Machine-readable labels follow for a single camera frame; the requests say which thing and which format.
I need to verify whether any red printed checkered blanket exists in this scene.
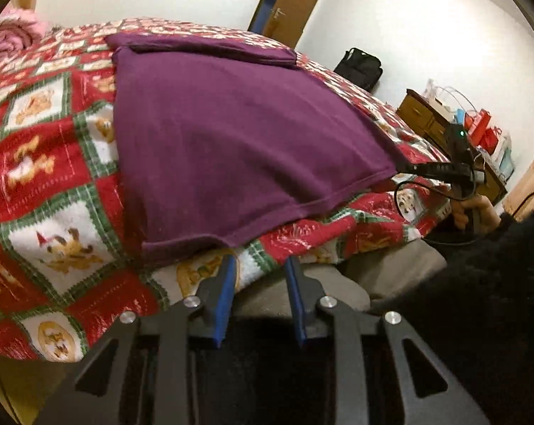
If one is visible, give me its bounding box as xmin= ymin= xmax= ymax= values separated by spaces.
xmin=0 ymin=17 xmax=454 ymax=364

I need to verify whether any brown wooden desk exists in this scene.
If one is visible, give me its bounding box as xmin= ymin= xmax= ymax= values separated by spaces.
xmin=397 ymin=89 xmax=509 ymax=206

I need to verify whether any dark door frame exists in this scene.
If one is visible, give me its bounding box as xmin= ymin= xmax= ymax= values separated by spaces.
xmin=248 ymin=0 xmax=291 ymax=36

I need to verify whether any red gift bag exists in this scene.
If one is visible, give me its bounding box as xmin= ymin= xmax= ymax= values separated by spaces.
xmin=464 ymin=108 xmax=503 ymax=152

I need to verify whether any black bag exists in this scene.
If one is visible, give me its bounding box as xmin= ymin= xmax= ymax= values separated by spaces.
xmin=333 ymin=47 xmax=384 ymax=94

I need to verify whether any purple long-sleeved sweater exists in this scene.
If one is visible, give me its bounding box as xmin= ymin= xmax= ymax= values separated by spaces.
xmin=104 ymin=32 xmax=407 ymax=263

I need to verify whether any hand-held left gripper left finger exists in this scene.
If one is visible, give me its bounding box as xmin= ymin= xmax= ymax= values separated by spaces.
xmin=32 ymin=254 xmax=239 ymax=425

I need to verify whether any person's right hand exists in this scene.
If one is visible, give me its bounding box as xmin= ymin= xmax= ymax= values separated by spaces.
xmin=450 ymin=195 xmax=502 ymax=236

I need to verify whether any person's right forearm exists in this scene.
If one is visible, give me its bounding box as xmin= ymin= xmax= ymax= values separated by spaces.
xmin=426 ymin=204 xmax=534 ymax=373

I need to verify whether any beige mattress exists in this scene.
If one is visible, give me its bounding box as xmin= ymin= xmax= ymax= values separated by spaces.
xmin=234 ymin=239 xmax=449 ymax=315

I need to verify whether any light wooden cabinet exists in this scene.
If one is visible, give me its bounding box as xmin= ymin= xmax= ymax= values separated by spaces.
xmin=501 ymin=139 xmax=534 ymax=223

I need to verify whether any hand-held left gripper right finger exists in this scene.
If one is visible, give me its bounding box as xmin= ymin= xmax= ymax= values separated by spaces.
xmin=285 ymin=257 xmax=491 ymax=425

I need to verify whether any brown wooden door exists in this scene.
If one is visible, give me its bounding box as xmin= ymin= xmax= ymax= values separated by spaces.
xmin=260 ymin=0 xmax=334 ymax=49

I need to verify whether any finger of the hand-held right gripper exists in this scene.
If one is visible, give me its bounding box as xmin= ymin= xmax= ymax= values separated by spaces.
xmin=397 ymin=162 xmax=456 ymax=183

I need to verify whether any pink folded blanket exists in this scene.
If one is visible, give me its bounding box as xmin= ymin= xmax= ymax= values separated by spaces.
xmin=0 ymin=6 xmax=44 ymax=51

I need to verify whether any black cable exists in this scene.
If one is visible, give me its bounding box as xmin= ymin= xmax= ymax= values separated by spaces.
xmin=393 ymin=179 xmax=534 ymax=247

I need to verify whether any teal box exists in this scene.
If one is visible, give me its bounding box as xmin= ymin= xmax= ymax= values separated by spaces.
xmin=493 ymin=135 xmax=516 ymax=179

